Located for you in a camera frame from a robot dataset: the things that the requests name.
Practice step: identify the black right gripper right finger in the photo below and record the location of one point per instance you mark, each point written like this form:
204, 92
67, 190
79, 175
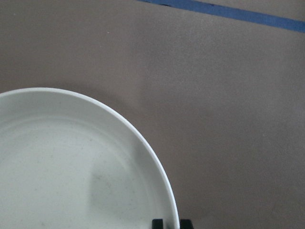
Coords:
186, 224

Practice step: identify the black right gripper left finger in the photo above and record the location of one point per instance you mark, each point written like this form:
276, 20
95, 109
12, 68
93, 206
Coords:
157, 224

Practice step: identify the cream round plate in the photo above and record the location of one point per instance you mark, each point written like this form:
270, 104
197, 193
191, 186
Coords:
68, 161

